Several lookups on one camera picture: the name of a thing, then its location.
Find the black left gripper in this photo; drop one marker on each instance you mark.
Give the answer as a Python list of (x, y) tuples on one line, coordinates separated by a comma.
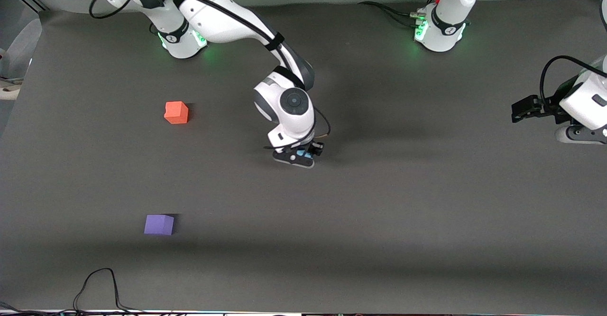
[(551, 102)]

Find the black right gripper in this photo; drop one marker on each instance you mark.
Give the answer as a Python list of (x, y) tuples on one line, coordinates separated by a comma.
[(316, 148)]

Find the light blue foam block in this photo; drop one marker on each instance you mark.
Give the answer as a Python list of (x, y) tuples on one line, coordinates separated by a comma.
[(302, 153)]

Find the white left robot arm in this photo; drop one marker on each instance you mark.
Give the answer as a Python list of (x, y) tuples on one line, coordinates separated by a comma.
[(448, 31)]

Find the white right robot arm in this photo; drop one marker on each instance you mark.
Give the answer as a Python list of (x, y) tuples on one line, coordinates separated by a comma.
[(223, 7)]

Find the orange foam block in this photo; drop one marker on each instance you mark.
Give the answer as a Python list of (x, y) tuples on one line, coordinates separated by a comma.
[(176, 113)]

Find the purple foam block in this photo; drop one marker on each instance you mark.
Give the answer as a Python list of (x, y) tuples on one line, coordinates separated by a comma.
[(159, 225)]

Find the dark grey table cloth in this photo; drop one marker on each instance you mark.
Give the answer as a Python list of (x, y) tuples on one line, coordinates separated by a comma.
[(303, 211)]

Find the pale grey plastic sheet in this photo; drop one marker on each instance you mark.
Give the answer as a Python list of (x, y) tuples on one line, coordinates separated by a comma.
[(26, 45)]

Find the beige object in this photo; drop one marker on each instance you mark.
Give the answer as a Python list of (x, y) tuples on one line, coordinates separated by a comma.
[(9, 88)]

